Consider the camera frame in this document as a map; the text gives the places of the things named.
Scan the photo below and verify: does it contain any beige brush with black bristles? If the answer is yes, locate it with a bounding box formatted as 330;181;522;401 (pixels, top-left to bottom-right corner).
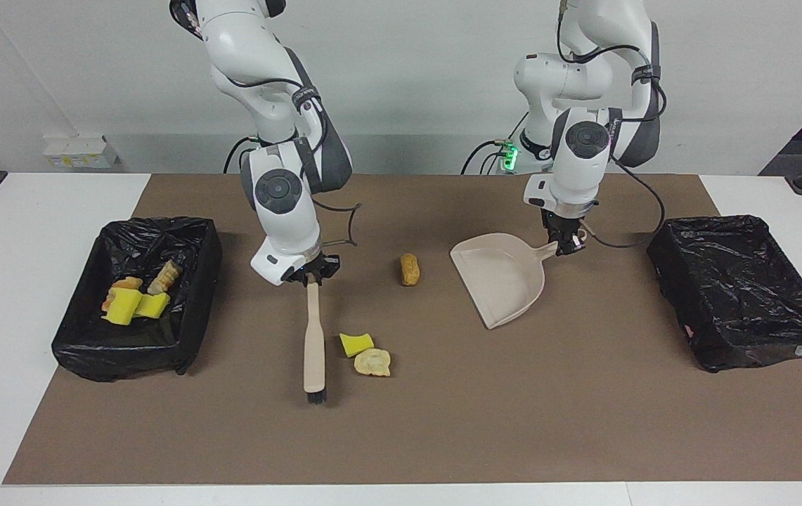
302;278;328;405

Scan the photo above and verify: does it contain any beige plastic dustpan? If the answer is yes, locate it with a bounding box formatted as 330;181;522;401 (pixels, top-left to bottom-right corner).
450;228;588;330

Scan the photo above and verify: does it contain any small yellow sponge piece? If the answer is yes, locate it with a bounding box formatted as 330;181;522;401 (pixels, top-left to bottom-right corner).
339;332;375;358

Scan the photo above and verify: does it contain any pale yellow dumpling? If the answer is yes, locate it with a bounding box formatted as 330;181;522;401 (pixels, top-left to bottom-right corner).
354;349;392;377

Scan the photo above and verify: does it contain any pale striped croissant roll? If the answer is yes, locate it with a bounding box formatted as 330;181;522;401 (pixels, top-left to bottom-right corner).
148;259;184;296

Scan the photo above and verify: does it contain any notched yellow sponge chunk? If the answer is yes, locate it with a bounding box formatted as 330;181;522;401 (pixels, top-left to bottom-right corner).
135;292;172;319

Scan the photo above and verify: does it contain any orange striped croissant roll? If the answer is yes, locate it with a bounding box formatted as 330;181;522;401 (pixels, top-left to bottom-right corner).
101;276;145;313

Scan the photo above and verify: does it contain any yellow and green sponge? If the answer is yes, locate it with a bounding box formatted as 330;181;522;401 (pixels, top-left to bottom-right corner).
105;288;144;326

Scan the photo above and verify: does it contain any black bag lined bin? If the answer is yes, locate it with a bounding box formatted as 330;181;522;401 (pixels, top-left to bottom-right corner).
647;214;802;373
51;216;224;383

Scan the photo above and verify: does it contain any brown table mat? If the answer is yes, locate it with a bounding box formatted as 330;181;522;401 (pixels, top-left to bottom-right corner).
4;174;802;486

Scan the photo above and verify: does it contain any white power strip box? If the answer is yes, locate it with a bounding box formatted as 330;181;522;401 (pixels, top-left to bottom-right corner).
44;136;119;169

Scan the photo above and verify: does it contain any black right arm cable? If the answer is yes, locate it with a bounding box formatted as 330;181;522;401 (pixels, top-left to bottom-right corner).
228;74;363;248

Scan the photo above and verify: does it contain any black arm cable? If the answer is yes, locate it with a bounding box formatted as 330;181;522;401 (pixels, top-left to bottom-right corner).
228;74;363;248
557;0;668;249

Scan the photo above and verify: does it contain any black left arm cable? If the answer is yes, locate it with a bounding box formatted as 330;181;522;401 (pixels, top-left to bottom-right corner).
557;0;668;249

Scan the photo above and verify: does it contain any black left base cable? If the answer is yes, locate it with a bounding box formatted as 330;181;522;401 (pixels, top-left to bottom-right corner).
460;138;515;175

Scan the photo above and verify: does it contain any black base cable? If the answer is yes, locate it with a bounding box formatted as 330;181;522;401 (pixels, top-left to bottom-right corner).
460;138;515;175
223;136;262;174

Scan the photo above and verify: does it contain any black right base cable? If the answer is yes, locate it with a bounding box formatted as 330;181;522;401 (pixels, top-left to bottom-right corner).
223;136;262;174

